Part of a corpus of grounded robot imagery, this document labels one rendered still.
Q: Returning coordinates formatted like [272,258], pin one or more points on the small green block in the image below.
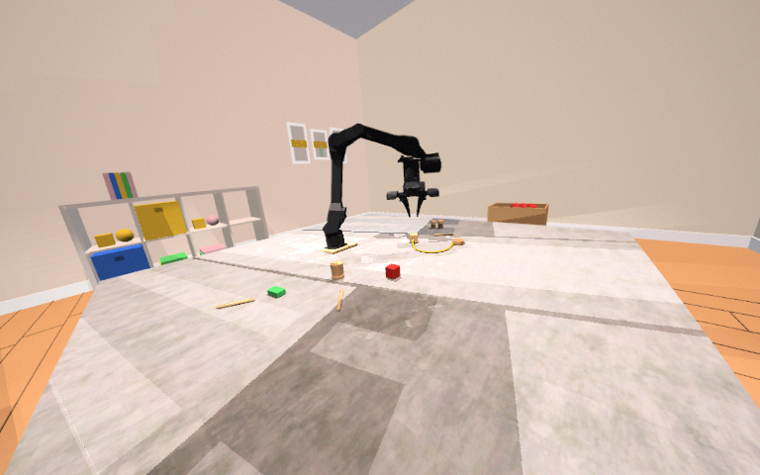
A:
[276,292]

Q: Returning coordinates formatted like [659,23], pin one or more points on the red cube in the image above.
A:
[393,271]

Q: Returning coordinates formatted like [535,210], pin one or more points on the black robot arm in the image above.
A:
[407,145]

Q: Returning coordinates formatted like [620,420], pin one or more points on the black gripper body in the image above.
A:
[432,192]

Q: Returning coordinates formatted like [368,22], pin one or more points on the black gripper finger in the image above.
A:
[420,201]
[406,203]

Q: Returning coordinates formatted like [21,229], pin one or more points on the tan wooden cylinder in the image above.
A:
[337,270]

